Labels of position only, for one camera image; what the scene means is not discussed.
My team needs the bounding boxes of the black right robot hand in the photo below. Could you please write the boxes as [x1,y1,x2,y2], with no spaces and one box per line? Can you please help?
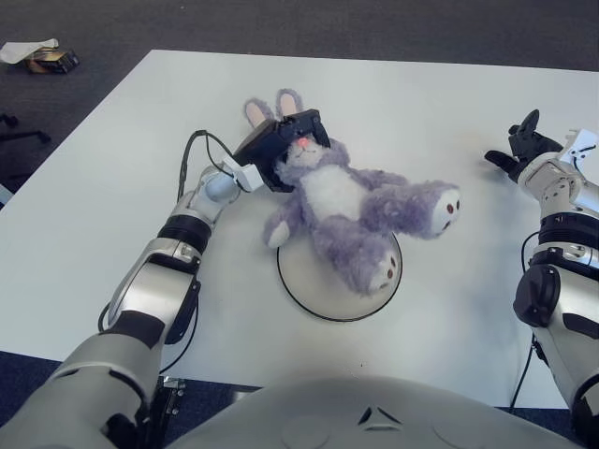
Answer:
[484,109,565,186]

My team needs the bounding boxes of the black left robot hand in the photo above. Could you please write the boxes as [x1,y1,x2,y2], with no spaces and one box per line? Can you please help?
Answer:
[231,109,331,194]

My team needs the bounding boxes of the purple plush bunny doll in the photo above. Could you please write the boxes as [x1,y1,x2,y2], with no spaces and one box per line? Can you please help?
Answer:
[241,87,463,297]

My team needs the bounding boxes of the white plate with black rim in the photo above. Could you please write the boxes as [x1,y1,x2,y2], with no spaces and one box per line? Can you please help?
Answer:
[276,231,403,323]

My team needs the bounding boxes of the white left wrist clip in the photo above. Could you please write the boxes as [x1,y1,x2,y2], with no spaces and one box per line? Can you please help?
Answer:
[222,156,261,192]

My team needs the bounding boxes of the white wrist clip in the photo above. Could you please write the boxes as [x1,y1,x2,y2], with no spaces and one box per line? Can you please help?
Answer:
[222,156,261,192]
[559,128,599,165]

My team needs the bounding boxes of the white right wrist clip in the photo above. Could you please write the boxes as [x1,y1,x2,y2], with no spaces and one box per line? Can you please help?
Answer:
[559,128,599,165]

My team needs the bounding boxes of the brown box on floor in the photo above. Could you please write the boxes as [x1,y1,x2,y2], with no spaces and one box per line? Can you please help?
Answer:
[25,46,80,75]

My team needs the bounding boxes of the black office chair base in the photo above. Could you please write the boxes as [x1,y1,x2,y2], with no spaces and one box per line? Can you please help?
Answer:
[0,111,52,146]

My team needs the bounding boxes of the white crumpled paper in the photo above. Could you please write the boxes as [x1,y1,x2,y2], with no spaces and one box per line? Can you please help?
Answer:
[0,36,61,65]

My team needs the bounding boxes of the metal table clamp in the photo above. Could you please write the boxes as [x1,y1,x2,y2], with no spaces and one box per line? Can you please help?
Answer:
[152,376,186,422]

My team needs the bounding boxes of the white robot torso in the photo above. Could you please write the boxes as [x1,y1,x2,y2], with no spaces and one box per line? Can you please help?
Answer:
[172,373,586,449]

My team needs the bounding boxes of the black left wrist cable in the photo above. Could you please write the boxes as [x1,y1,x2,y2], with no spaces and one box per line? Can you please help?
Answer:
[96,129,238,373]

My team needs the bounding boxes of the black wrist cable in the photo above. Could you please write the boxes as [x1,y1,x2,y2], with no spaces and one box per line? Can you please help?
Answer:
[509,158,591,413]
[96,129,238,373]

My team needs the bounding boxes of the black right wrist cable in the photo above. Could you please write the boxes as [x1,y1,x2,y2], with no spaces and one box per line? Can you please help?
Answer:
[509,158,591,413]

